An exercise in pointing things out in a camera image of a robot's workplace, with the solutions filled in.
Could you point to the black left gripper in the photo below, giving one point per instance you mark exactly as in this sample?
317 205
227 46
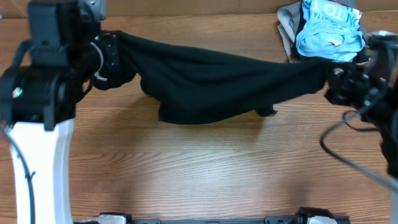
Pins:
112 43

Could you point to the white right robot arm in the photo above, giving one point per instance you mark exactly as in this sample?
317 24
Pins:
382 110

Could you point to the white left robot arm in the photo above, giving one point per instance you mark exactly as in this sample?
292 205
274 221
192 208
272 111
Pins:
50 73

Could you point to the black t-shirt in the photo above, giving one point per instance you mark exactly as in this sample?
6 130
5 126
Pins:
199 86

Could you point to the light blue printed t-shirt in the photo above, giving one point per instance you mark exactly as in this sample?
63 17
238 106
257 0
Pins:
329 31

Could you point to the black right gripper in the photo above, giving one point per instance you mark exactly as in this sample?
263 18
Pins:
337 79

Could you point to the grey folded garment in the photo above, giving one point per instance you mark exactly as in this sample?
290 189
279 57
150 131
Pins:
289 18

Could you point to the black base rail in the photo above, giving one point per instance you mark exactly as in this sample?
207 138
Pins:
305 215

